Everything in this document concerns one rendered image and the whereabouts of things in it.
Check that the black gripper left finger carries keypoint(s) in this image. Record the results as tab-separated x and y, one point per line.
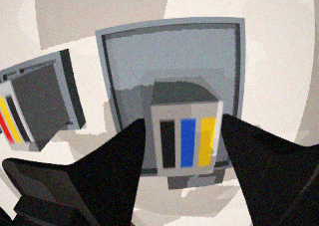
102	185

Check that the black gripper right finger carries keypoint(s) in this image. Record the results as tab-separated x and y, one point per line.
272	172

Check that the grey tray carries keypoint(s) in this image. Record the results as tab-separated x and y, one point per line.
132	56

